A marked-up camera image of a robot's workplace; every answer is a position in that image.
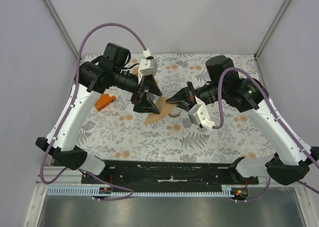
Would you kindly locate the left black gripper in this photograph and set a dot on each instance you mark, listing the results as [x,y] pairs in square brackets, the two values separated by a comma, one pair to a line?
[143,104]

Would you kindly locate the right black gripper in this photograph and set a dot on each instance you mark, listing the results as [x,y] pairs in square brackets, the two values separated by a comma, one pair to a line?
[185,99]

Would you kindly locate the glass cup with brown band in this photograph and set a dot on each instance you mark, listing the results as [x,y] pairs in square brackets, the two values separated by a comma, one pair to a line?
[174,117]

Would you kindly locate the brown paper coffee filter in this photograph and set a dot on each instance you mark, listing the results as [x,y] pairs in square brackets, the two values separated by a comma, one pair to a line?
[135,70]

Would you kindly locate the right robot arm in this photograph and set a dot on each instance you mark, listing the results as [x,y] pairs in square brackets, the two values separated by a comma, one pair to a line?
[293,157]

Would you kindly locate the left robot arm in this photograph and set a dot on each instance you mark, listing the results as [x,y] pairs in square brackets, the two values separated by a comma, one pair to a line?
[95,77]

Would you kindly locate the orange coffee filter pack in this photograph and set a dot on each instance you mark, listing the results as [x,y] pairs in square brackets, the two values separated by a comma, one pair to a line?
[104,101]

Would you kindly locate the floral tablecloth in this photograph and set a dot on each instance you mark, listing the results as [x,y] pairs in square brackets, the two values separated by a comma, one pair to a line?
[119,133]

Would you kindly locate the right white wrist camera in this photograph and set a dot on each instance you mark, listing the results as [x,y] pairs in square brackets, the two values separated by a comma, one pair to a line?
[199,115]

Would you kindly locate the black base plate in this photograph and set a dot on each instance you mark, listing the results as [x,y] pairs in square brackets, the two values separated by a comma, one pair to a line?
[144,176]

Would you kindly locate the white slotted cable duct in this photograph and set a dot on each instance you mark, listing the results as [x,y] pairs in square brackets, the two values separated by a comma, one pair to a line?
[103,192]

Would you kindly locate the left aluminium frame post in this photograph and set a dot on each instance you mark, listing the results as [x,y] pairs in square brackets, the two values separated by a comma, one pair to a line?
[58,22]

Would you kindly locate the aluminium frame post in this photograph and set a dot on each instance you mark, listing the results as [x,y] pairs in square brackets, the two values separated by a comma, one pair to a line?
[275,22]
[58,22]

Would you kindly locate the right aluminium frame post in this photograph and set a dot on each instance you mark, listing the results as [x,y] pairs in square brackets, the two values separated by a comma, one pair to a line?
[275,22]

